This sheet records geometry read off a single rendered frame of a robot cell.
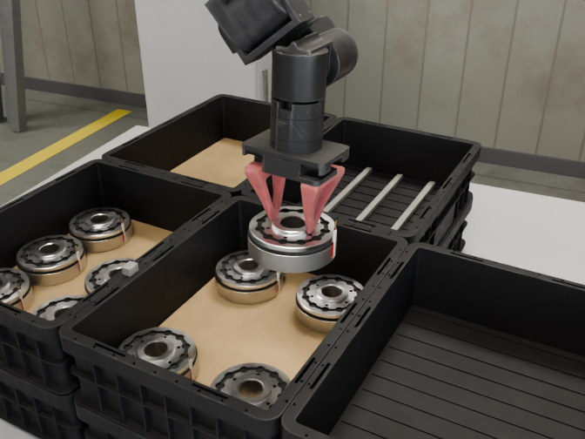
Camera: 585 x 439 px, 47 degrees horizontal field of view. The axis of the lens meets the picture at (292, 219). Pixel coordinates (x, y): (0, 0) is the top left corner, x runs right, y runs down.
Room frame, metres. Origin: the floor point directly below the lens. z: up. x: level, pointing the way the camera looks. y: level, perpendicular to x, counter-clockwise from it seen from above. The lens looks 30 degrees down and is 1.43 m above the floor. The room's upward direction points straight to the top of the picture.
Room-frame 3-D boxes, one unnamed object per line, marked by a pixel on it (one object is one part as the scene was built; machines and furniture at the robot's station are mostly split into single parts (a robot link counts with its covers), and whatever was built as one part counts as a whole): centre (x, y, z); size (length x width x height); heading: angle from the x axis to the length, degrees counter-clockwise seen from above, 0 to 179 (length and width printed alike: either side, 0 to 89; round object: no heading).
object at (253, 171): (0.67, 0.01, 1.09); 0.07 x 0.07 x 0.09; 59
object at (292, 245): (0.67, 0.00, 1.04); 0.10 x 0.10 x 0.01
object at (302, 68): (0.68, -0.01, 1.22); 0.07 x 0.06 x 0.07; 154
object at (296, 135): (0.67, 0.00, 1.16); 0.10 x 0.07 x 0.07; 60
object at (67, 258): (0.90, 0.39, 0.86); 0.10 x 0.10 x 0.01
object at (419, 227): (1.07, -0.14, 0.92); 0.40 x 0.30 x 0.02; 151
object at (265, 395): (0.59, 0.05, 0.86); 0.05 x 0.05 x 0.01
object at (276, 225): (0.67, 0.00, 1.04); 0.05 x 0.05 x 0.01
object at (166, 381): (0.72, 0.06, 0.92); 0.40 x 0.30 x 0.02; 151
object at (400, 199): (1.07, -0.14, 0.87); 0.40 x 0.30 x 0.11; 151
